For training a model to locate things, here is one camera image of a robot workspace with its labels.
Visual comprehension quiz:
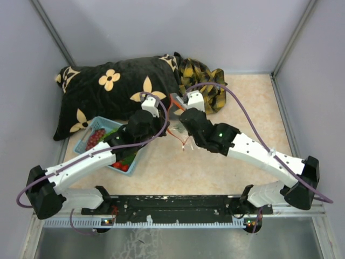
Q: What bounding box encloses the clear zip bag orange zipper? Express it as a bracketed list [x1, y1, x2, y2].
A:
[167, 93, 195, 151]

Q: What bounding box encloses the purple grape bunch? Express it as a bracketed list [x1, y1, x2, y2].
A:
[85, 128, 106, 151]

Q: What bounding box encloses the red cherry tomato bunch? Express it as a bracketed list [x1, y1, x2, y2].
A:
[111, 161, 130, 172]

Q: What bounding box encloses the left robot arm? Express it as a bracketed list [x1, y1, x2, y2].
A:
[24, 110, 168, 220]

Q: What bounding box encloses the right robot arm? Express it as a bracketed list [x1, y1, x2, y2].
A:
[180, 108, 320, 214]

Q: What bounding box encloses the green lettuce leaf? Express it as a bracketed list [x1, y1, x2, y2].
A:
[99, 128, 118, 142]

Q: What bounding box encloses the light blue plastic basket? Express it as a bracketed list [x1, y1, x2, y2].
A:
[74, 117, 144, 176]

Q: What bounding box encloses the black floral pillow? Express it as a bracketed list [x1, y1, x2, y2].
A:
[53, 52, 182, 141]

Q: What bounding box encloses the yellow plaid shirt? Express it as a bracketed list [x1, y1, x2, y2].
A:
[178, 58, 227, 114]

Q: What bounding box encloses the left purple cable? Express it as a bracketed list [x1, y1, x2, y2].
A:
[16, 91, 170, 208]

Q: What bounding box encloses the purple cable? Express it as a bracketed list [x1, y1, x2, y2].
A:
[183, 82, 334, 203]
[16, 91, 170, 208]

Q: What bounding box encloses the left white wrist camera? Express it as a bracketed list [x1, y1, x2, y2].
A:
[141, 96, 160, 118]

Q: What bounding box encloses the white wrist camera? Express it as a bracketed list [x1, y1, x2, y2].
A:
[185, 90, 205, 112]
[141, 96, 160, 118]

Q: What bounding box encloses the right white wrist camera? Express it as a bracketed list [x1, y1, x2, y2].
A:
[185, 90, 205, 112]

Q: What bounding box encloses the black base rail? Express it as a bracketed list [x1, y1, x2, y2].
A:
[81, 195, 259, 224]

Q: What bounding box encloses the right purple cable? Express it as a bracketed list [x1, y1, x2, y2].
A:
[183, 82, 334, 203]

